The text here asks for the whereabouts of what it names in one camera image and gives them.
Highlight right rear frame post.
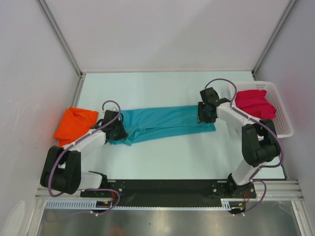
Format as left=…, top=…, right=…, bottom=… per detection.
left=252, top=0, right=300, bottom=80

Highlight left rear frame post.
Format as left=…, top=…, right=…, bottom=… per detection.
left=36, top=0, right=83, bottom=78

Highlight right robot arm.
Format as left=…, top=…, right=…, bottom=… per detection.
left=198, top=87, right=282, bottom=197

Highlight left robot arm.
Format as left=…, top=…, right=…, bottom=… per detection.
left=40, top=109, right=127, bottom=197

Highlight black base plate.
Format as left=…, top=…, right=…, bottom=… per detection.
left=80, top=178, right=257, bottom=207

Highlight magenta t-shirt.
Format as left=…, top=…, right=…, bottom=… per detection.
left=235, top=89, right=277, bottom=120

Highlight white plastic basket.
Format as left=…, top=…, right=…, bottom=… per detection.
left=229, top=81, right=293, bottom=139

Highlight orange t-shirt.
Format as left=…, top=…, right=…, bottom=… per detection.
left=54, top=107, right=98, bottom=147

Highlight aluminium frame rail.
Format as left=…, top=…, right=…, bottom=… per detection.
left=35, top=180, right=304, bottom=201

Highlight white slotted cable duct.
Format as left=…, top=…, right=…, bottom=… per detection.
left=45, top=200, right=245, bottom=211

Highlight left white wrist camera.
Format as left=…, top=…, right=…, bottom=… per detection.
left=110, top=107, right=118, bottom=112

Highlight frame post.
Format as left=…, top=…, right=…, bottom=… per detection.
left=252, top=0, right=300, bottom=80
left=36, top=0, right=83, bottom=78

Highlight teal t-shirt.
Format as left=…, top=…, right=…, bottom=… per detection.
left=109, top=105, right=216, bottom=146

